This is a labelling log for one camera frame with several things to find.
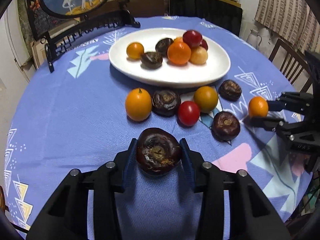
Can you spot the large orange mandarin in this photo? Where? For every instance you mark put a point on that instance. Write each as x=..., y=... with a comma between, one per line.
x=179, y=53

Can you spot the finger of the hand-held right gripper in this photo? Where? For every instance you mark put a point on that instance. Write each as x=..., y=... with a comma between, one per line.
x=267, y=123
x=276, y=105

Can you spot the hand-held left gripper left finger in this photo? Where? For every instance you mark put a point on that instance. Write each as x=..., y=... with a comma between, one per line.
x=128, y=165

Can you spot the small orange kumquat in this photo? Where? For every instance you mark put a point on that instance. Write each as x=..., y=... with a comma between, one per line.
x=177, y=39
x=258, y=107

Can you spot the wooden chair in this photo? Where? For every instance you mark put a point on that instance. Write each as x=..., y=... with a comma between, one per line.
x=290, y=60

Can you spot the white plate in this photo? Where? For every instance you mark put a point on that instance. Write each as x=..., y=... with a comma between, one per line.
x=175, y=76

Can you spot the pale yellow round fruit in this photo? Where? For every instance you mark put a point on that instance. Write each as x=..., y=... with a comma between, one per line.
x=199, y=55

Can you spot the orange kumquat with stem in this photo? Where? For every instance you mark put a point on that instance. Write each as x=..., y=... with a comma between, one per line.
x=138, y=105

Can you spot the brown board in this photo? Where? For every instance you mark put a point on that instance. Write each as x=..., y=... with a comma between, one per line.
x=150, y=5

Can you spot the black panel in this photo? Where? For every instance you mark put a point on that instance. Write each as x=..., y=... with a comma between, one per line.
x=212, y=12

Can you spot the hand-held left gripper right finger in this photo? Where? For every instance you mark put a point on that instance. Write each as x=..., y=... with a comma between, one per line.
x=188, y=165

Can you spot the white thermos jug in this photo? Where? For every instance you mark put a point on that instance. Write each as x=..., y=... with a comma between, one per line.
x=253, y=38

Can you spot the dark red cherry tomato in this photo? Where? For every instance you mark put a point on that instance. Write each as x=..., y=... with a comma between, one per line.
x=192, y=38
x=205, y=45

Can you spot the blue printed tablecloth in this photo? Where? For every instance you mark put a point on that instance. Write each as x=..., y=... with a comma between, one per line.
x=62, y=130

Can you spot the orange tomato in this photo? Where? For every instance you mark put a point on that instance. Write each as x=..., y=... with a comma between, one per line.
x=205, y=99

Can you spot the dark brown water chestnut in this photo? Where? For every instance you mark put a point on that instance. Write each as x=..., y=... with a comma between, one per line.
x=230, y=90
x=166, y=103
x=163, y=45
x=226, y=126
x=151, y=60
x=158, y=153

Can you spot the striped beige curtain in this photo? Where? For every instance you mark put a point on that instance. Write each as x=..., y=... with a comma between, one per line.
x=287, y=7

